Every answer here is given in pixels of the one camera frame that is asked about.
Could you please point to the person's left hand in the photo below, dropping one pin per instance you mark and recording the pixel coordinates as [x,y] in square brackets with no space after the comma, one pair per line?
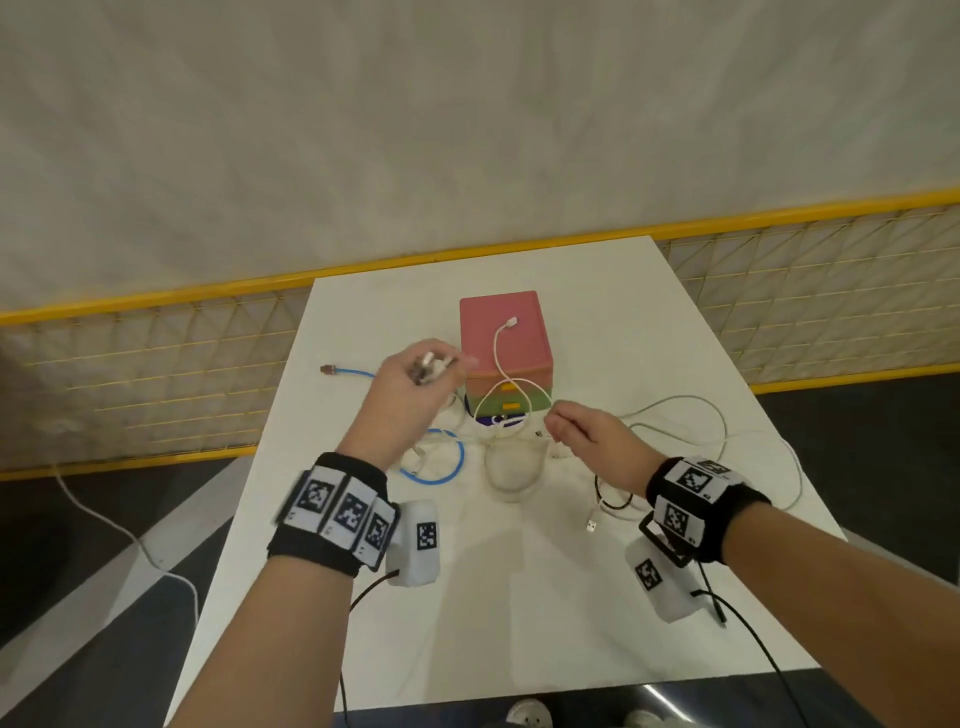
[397,420]

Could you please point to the person's right hand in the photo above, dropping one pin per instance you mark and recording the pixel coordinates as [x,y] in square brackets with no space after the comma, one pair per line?
[600,442]

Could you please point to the pink drawer box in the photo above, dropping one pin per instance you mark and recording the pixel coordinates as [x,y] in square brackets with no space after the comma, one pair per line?
[502,330]

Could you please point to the person's left forearm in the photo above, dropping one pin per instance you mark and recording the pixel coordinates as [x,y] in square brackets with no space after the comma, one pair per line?
[262,645]

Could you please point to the person's right forearm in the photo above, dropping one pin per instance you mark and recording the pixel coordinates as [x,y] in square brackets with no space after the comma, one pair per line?
[847,622]

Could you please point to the dark blue round container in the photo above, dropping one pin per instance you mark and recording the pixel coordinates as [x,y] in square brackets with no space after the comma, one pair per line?
[502,424]

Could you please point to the black left wristband with markers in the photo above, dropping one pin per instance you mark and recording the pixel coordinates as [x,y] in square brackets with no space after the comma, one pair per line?
[337,510]

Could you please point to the black wristband with markers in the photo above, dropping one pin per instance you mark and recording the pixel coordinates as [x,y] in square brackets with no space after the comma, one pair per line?
[705,510]
[337,510]

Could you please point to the black right wristband with markers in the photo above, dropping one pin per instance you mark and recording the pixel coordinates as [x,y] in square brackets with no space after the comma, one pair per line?
[705,510]

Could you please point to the white shoe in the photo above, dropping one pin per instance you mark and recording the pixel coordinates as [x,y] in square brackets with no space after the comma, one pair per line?
[641,718]
[529,712]

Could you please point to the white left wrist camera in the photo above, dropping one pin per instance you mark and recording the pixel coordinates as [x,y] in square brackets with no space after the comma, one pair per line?
[416,544]

